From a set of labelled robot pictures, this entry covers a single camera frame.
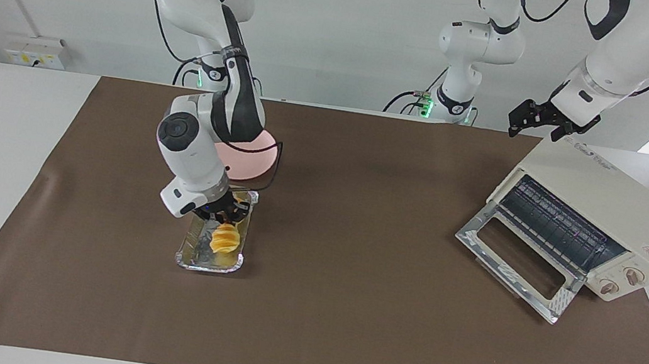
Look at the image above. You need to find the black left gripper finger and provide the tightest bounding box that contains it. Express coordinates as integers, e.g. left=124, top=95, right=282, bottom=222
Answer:
left=548, top=121, right=570, bottom=145
left=507, top=97, right=543, bottom=141

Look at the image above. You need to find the striped yellow bread roll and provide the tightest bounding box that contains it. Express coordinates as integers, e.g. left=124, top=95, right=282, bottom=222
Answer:
left=209, top=222, right=243, bottom=257

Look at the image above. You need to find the aluminium foil tray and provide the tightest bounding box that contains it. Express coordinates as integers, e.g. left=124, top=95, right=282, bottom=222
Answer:
left=174, top=181, right=260, bottom=279

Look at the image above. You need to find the cream toaster oven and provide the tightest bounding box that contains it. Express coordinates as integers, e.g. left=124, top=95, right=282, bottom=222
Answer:
left=445, top=126, right=649, bottom=338

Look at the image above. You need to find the metal oven rack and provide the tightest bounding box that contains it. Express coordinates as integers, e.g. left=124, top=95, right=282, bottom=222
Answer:
left=490, top=172, right=636, bottom=283

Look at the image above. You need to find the round oven knob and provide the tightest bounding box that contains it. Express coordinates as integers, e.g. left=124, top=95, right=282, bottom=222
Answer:
left=623, top=266, right=647, bottom=289
left=598, top=277, right=622, bottom=297

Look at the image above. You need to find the glass oven door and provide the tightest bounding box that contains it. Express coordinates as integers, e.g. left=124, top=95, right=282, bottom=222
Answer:
left=445, top=198, right=595, bottom=328

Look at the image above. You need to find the pink round plate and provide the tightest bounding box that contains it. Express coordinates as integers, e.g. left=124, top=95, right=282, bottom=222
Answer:
left=208, top=123, right=280, bottom=187

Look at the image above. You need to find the brown table mat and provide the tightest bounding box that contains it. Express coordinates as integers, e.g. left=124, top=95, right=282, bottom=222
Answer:
left=0, top=60, right=649, bottom=364

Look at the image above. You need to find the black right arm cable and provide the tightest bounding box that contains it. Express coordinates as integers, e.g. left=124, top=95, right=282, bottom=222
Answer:
left=99, top=0, right=305, bottom=196

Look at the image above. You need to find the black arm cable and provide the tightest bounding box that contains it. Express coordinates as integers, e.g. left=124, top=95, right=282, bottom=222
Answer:
left=99, top=0, right=305, bottom=196
left=476, top=0, right=580, bottom=29

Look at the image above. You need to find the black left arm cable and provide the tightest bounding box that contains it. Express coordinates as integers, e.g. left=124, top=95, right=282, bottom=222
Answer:
left=476, top=0, right=580, bottom=29

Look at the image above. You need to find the black left base cable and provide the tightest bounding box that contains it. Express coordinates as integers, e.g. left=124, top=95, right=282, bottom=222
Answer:
left=381, top=60, right=450, bottom=122

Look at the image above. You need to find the black base cable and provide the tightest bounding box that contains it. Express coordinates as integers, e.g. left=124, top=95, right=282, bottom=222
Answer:
left=171, top=53, right=206, bottom=90
left=381, top=60, right=450, bottom=122

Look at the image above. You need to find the black right base cable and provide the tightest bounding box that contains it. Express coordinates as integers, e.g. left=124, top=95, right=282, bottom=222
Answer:
left=171, top=53, right=206, bottom=90

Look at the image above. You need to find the white wall socket box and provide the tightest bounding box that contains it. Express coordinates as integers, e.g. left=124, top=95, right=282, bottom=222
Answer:
left=1, top=31, right=69, bottom=72

